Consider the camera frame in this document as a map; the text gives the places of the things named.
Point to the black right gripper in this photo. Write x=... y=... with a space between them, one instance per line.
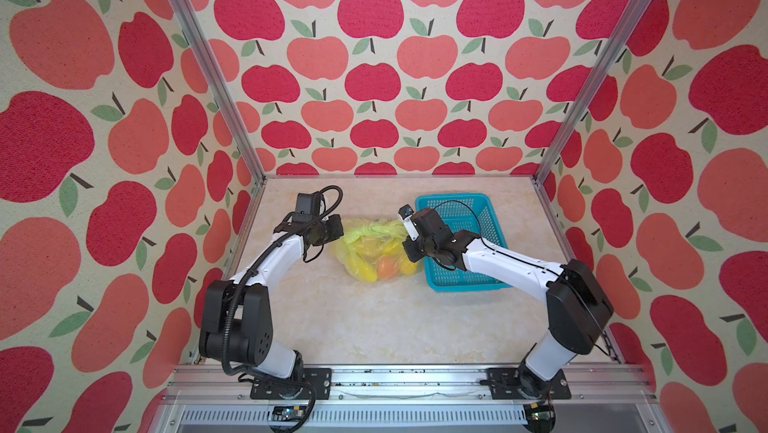
x=410 y=253

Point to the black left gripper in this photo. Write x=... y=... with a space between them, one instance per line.
x=336 y=228

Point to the orange fruit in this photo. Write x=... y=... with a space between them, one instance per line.
x=388 y=268

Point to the yellow translucent plastic bag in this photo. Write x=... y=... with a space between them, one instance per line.
x=372 y=240

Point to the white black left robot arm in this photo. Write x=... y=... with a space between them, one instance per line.
x=237 y=325

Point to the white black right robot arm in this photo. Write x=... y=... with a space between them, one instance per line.
x=578 y=308

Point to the yellow banana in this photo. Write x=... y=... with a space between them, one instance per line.
x=361 y=270

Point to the small circuit board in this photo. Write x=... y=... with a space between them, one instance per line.
x=287 y=414

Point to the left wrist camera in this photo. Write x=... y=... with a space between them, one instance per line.
x=308 y=206

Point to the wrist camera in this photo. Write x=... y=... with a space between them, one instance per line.
x=405 y=213
x=308 y=206

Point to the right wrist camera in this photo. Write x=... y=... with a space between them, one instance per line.
x=405 y=213

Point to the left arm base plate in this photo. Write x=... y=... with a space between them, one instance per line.
x=314 y=384

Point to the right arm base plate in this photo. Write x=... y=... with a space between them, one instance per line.
x=510 y=384

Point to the front aluminium frame rail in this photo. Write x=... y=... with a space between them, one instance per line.
x=606 y=397

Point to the left rear aluminium corner post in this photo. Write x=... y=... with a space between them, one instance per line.
x=214 y=77

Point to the aluminium corner post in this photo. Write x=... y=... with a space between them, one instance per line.
x=615 y=45
x=214 y=77

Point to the right rear aluminium corner post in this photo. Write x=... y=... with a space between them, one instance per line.
x=615 y=45

